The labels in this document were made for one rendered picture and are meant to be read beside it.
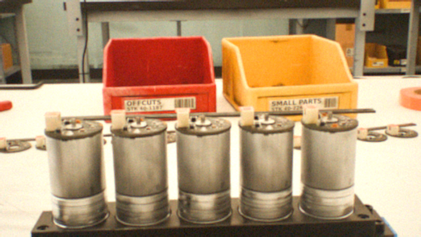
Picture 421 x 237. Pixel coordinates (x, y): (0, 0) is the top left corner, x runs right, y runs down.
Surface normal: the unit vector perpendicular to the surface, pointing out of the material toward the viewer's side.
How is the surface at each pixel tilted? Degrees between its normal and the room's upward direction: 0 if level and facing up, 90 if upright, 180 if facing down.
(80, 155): 90
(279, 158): 90
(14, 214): 0
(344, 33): 91
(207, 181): 90
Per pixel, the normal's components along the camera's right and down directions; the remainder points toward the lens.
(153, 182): 0.50, 0.22
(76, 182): 0.18, 0.25
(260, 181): -0.26, 0.26
